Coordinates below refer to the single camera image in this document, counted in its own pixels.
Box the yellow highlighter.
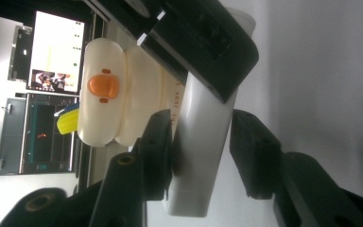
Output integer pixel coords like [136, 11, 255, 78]
[56, 108, 80, 136]

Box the bright monitor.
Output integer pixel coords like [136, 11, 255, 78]
[26, 9, 86, 96]

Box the cream pen holder orange beak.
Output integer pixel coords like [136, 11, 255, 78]
[77, 37, 188, 149]

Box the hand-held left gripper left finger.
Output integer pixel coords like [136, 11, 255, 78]
[137, 108, 174, 202]

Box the grey metal cabinet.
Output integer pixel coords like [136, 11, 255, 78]
[0, 97, 27, 177]

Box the white plastic tube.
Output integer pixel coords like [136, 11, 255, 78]
[164, 8, 257, 218]

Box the dark panel with grey frame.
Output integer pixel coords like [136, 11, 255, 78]
[8, 25, 34, 82]

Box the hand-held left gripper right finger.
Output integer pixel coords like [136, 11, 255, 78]
[229, 109, 284, 201]

